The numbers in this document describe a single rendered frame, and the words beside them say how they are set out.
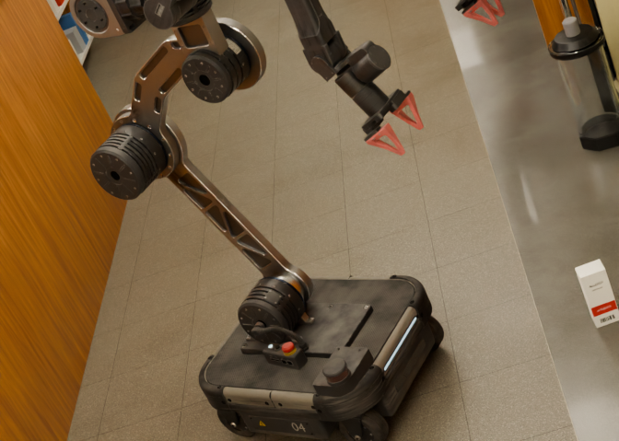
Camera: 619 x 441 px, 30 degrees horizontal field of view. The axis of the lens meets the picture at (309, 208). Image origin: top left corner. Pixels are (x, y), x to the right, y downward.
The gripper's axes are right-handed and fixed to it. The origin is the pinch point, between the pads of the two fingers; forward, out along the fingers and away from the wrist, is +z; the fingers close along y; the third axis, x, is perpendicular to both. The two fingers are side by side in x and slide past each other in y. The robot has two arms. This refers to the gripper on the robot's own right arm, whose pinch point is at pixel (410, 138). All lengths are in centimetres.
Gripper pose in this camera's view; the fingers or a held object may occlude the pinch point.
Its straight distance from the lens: 243.8
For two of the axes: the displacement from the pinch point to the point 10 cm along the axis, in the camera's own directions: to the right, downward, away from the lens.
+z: 7.1, 6.9, 1.3
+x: -5.4, 4.1, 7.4
